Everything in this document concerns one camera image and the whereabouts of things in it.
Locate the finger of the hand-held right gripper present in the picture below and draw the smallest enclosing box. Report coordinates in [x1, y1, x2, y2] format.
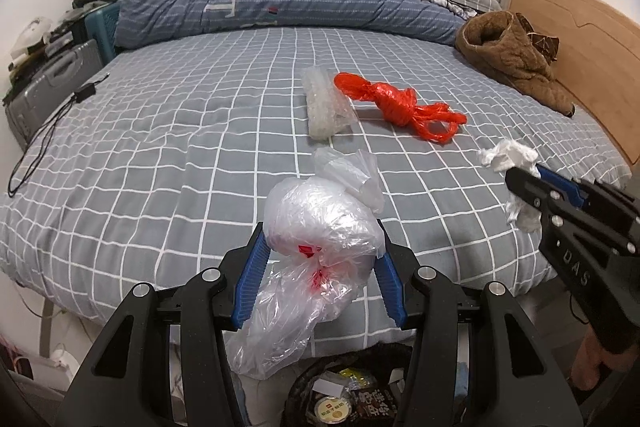
[504, 167, 557, 228]
[536, 163, 590, 209]

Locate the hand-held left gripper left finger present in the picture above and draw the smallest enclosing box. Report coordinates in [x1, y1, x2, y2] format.
[55, 222, 271, 427]

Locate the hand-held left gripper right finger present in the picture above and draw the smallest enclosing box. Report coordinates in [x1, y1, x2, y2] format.
[375, 219, 586, 427]

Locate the white tissue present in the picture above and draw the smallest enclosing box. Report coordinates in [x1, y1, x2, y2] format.
[477, 139, 543, 235]

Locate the clear plastic bag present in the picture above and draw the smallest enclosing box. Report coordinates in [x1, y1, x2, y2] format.
[225, 147, 388, 380]

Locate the yellow and white packet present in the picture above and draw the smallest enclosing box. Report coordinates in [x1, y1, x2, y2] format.
[337, 368, 376, 390]

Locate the trash bin with black liner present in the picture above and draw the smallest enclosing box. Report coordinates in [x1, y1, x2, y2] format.
[285, 342, 416, 427]

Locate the black snack wrapper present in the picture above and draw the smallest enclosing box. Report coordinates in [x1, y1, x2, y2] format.
[350, 387, 401, 427]

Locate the red plastic bag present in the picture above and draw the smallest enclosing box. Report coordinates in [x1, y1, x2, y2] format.
[333, 73, 468, 142]

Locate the clear bubble wrap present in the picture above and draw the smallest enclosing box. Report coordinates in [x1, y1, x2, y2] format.
[302, 66, 358, 142]

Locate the person's right hand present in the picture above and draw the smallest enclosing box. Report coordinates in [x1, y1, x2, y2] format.
[571, 338, 632, 393]

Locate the brown quilted jacket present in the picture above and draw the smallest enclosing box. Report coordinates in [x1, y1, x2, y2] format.
[455, 9, 576, 118]

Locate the round gold lid container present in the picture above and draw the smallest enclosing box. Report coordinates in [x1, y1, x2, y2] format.
[311, 394, 353, 425]

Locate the grey checked bed sheet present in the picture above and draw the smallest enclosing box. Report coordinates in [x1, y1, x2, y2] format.
[0, 24, 633, 323]

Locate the plaid cloth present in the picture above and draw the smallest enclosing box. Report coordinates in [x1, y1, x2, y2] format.
[420, 0, 483, 20]

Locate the grey suitcase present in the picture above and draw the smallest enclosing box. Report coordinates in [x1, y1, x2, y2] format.
[5, 39, 103, 150]

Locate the teal plastic stool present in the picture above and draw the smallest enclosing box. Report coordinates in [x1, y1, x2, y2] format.
[84, 1, 122, 64]

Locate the white plastic object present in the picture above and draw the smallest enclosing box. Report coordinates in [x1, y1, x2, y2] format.
[9, 18, 53, 58]

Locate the black cable with charger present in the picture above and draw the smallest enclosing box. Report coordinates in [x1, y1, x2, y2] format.
[6, 74, 111, 198]

